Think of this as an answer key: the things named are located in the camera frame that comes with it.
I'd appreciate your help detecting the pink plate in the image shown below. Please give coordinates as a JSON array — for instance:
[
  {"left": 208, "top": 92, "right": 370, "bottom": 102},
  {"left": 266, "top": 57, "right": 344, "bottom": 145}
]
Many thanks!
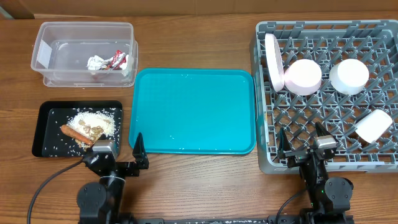
[{"left": 264, "top": 33, "right": 284, "bottom": 92}]

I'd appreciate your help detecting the black tray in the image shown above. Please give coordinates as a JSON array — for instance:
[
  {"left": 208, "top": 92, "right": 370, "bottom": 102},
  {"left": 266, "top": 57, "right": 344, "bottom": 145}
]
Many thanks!
[{"left": 32, "top": 100, "right": 123, "bottom": 157}]

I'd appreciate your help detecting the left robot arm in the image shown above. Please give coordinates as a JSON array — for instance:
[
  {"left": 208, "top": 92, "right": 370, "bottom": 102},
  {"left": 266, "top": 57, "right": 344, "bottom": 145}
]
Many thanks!
[{"left": 76, "top": 133, "right": 149, "bottom": 224}]

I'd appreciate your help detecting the grey dishwasher rack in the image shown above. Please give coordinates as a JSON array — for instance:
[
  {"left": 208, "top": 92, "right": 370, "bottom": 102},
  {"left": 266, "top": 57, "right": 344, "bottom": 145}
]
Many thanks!
[{"left": 250, "top": 20, "right": 397, "bottom": 174}]

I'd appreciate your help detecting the white cup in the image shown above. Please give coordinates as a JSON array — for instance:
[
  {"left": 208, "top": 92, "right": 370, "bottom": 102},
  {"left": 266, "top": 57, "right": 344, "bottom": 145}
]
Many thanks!
[{"left": 355, "top": 110, "right": 392, "bottom": 144}]

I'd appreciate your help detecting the pink bowl with food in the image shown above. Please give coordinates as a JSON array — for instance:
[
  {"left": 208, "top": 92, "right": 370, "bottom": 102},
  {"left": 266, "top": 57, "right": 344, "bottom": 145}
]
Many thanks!
[{"left": 284, "top": 59, "right": 322, "bottom": 96}]

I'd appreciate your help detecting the foil ball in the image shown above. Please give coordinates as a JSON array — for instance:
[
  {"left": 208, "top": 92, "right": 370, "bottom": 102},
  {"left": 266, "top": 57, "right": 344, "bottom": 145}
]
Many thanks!
[{"left": 86, "top": 55, "right": 113, "bottom": 70}]

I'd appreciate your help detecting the orange carrot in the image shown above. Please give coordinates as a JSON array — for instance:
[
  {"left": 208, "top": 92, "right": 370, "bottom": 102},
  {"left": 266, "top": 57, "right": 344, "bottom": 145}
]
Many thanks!
[{"left": 60, "top": 124, "right": 94, "bottom": 146}]

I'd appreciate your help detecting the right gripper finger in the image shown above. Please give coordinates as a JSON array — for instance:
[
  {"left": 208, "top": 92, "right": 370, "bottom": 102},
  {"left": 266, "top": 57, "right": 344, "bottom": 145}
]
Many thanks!
[
  {"left": 315, "top": 121, "right": 330, "bottom": 137},
  {"left": 277, "top": 128, "right": 291, "bottom": 159}
]

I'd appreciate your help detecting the teal serving tray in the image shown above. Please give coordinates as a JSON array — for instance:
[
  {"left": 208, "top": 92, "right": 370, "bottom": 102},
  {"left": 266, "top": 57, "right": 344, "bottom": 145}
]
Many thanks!
[{"left": 128, "top": 68, "right": 256, "bottom": 155}]

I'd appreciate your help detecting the white bowl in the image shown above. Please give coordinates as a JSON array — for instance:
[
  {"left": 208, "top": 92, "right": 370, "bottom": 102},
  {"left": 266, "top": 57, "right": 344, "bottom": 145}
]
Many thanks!
[{"left": 329, "top": 58, "right": 369, "bottom": 95}]

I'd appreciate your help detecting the red snack wrapper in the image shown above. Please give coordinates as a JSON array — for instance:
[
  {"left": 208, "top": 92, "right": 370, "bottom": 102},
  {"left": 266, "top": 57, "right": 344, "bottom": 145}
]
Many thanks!
[{"left": 107, "top": 50, "right": 127, "bottom": 70}]

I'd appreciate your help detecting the pile of rice and food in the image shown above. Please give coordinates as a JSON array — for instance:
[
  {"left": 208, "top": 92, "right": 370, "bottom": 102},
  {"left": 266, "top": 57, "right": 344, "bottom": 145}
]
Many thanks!
[{"left": 66, "top": 111, "right": 116, "bottom": 142}]

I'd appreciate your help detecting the white tissue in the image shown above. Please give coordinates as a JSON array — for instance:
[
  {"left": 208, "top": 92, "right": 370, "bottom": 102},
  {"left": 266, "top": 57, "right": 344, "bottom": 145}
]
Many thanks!
[{"left": 119, "top": 54, "right": 135, "bottom": 77}]

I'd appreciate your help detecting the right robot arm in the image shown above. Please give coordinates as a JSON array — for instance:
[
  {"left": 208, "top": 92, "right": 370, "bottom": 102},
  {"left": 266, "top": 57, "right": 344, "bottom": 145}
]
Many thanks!
[{"left": 274, "top": 122, "right": 354, "bottom": 223}]

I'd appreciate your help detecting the clear plastic bin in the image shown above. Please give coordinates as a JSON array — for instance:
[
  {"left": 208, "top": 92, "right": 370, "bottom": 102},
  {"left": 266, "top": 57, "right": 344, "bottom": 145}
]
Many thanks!
[{"left": 30, "top": 22, "right": 138, "bottom": 87}]

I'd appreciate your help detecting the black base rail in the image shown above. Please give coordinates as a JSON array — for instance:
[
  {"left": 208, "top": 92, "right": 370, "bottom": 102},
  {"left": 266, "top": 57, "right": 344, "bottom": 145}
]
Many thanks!
[{"left": 130, "top": 215, "right": 312, "bottom": 224}]

